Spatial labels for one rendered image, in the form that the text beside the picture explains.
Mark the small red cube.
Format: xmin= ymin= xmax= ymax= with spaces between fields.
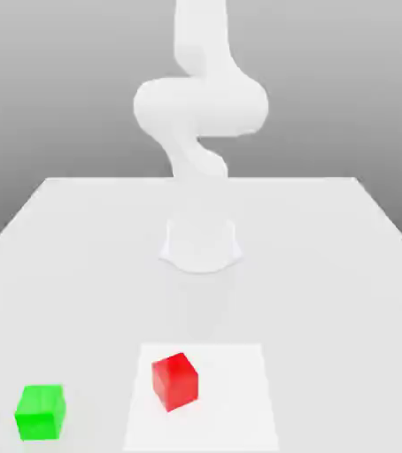
xmin=151 ymin=351 xmax=199 ymax=413

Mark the small green cube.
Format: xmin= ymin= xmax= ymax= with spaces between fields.
xmin=13 ymin=384 xmax=67 ymax=442

